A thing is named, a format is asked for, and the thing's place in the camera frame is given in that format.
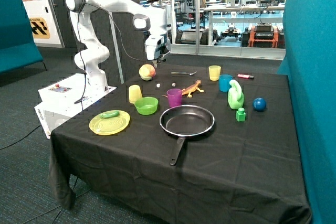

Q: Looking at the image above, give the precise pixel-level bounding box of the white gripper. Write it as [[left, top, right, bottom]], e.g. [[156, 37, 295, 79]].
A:
[[145, 35, 171, 68]]

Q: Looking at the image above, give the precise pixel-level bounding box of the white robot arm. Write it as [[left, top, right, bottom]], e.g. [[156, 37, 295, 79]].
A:
[[66, 0, 171, 92]]

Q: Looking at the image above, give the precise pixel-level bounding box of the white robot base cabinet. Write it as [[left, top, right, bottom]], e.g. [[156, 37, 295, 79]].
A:
[[35, 73, 115, 138]]

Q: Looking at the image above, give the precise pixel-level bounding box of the green plastic bowl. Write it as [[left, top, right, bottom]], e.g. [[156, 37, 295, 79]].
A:
[[134, 97, 159, 115]]

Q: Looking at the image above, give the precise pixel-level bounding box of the yellow-red toy peach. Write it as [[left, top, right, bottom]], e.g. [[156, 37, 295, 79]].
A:
[[139, 64, 156, 81]]

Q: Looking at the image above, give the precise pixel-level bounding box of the purple plastic cup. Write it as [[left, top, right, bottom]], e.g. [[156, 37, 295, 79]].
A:
[[166, 88, 182, 108]]

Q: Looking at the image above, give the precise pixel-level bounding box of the metal fork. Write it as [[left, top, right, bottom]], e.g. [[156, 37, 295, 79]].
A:
[[171, 71, 197, 76]]

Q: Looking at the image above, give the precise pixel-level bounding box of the upside-down yellow cup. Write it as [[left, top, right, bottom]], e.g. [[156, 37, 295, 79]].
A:
[[129, 84, 142, 104]]

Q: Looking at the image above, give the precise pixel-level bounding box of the orange toy lizard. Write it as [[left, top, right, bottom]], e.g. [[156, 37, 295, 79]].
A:
[[162, 79, 205, 99]]

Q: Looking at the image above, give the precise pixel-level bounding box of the upright yellow cup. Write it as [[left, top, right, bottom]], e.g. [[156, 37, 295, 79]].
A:
[[208, 65, 221, 81]]

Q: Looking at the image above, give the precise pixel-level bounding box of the black frying pan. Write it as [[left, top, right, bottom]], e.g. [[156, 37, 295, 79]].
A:
[[159, 105, 215, 166]]

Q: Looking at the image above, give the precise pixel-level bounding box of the blue plastic cup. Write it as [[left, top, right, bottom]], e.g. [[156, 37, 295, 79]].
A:
[[218, 74, 233, 92]]

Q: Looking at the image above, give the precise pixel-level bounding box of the green toy cucumber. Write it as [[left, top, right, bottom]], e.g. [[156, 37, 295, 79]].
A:
[[99, 110, 119, 119]]

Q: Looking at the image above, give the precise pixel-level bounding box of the yellow plastic plate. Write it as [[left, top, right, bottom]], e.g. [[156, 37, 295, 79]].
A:
[[89, 110, 130, 135]]

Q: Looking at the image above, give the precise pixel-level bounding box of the green toy detergent bottle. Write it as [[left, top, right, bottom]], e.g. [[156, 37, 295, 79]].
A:
[[227, 79, 244, 110]]

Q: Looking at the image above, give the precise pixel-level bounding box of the pink highlighter marker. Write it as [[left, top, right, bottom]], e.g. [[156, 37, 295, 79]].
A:
[[237, 73, 255, 80]]

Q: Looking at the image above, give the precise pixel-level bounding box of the green toy block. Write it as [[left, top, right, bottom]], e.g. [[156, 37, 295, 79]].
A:
[[236, 108, 246, 122]]

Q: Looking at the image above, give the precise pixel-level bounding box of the black tablecloth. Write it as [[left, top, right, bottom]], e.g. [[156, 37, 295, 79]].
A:
[[48, 63, 312, 223]]

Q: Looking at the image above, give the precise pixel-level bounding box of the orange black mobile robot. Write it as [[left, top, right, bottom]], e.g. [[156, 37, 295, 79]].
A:
[[241, 23, 285, 49]]

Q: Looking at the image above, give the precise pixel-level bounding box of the blue ball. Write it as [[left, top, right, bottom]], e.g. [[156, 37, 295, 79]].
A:
[[253, 98, 267, 112]]

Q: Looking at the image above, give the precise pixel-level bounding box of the teal sofa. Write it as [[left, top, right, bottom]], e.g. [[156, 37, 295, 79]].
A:
[[1, 0, 44, 73]]

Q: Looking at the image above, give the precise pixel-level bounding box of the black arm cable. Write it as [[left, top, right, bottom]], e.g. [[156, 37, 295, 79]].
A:
[[74, 2, 158, 104]]

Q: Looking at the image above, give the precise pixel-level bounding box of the teal partition wall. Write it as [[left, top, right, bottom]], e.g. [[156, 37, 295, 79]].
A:
[[278, 0, 335, 223]]

